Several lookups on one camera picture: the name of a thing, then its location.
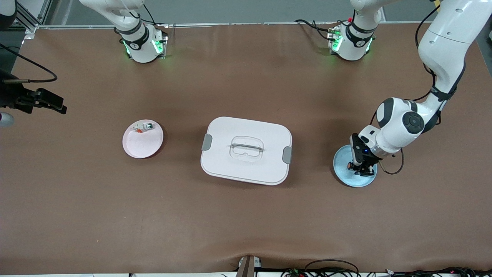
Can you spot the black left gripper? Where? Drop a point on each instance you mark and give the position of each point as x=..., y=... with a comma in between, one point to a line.
x=368, y=162

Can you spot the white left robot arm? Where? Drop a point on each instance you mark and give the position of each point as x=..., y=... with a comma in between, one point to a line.
x=403, y=127

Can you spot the metal table edge bracket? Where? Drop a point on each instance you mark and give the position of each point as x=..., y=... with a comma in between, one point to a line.
x=248, y=267

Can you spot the brown table mat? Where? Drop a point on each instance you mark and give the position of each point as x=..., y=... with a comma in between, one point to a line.
x=77, y=192

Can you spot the blue round plate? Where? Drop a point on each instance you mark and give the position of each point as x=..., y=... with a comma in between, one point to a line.
x=346, y=177

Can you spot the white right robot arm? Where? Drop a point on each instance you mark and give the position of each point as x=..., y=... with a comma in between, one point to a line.
x=140, y=46

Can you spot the aluminium table edge rail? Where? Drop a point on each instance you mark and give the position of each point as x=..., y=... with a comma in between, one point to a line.
x=250, y=24

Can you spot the pink round plate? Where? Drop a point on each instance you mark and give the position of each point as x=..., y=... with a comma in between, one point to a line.
x=144, y=146

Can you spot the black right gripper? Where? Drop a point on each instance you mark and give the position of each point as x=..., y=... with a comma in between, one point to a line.
x=10, y=96

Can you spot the storage box with white lid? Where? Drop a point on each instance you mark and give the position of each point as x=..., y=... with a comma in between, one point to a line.
x=246, y=169

